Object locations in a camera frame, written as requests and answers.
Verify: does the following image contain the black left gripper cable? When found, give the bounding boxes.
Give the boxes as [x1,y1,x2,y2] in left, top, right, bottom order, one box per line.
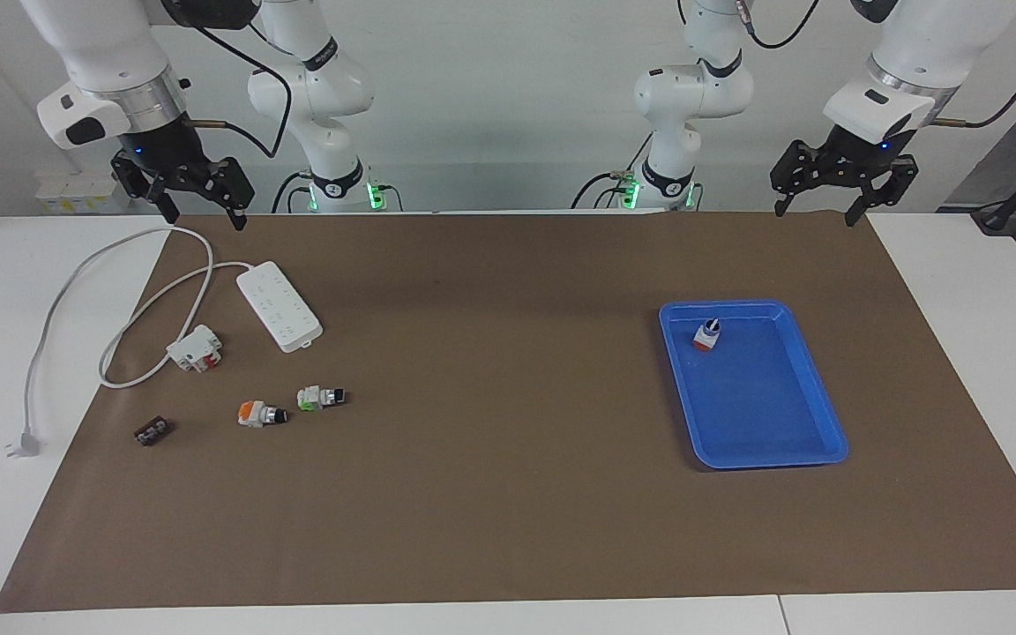
[740,0,1016,130]

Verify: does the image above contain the black base cable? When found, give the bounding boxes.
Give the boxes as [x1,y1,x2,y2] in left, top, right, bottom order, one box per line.
[571,132,652,211]
[272,168,311,214]

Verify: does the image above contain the black left base cable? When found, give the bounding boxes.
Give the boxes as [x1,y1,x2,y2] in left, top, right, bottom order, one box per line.
[571,132,652,211]

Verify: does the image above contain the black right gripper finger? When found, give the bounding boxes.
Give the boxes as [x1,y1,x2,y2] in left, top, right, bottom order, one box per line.
[111,152,179,224]
[190,157,256,232]

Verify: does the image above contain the green push-button switch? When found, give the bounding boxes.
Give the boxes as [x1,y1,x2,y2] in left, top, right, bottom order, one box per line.
[297,385,348,412]

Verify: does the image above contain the white power strip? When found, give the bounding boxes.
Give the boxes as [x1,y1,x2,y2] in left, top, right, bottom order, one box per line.
[236,261,324,354]

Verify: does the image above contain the white wall socket box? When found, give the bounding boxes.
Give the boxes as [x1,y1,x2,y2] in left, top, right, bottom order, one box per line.
[36,172,132,214]

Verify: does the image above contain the white power strip cable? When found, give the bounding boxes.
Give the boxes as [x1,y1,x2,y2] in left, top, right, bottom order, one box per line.
[5,226,253,459]

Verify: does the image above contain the selector switch with orange block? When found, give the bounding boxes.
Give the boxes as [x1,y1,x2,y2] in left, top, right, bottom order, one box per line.
[237,400,290,430]

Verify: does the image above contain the brown paper table mat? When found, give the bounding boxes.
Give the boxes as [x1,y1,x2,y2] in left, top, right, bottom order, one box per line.
[0,210,1016,614]

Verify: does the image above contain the black right base cable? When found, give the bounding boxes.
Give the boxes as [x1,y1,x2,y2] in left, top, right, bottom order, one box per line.
[272,168,311,214]

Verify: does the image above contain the white red circuit breaker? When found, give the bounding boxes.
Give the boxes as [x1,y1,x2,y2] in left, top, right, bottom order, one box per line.
[166,325,223,374]

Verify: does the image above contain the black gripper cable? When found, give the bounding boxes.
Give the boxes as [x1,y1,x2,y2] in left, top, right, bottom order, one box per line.
[168,9,290,160]
[740,0,1016,130]

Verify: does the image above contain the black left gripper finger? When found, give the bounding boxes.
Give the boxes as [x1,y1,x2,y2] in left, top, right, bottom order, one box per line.
[770,139,835,218]
[845,155,919,228]

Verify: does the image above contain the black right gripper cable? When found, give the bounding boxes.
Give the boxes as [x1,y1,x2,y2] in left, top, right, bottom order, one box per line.
[168,9,290,160]

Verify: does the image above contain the blue plastic tray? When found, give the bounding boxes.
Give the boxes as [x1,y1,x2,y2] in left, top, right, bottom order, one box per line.
[658,300,850,470]

